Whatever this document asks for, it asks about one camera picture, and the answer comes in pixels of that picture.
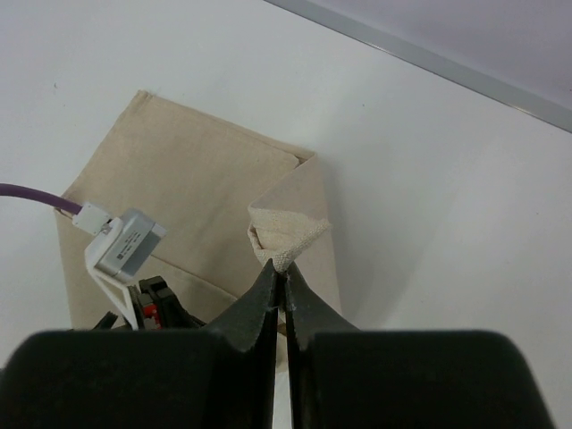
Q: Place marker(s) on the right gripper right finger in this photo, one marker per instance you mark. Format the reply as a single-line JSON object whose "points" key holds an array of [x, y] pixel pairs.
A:
{"points": [[343, 377]]}

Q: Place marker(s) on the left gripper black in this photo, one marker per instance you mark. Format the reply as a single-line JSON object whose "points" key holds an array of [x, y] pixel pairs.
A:
{"points": [[149, 305]]}

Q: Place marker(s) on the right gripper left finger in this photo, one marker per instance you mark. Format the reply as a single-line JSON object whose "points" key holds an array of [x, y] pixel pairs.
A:
{"points": [[217, 376]]}

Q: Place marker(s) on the beige cloth napkin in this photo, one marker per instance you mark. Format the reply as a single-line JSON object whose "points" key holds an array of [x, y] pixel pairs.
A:
{"points": [[206, 181]]}

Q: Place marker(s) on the aluminium back frame rail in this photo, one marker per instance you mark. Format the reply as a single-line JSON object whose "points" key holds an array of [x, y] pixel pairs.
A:
{"points": [[481, 83]]}

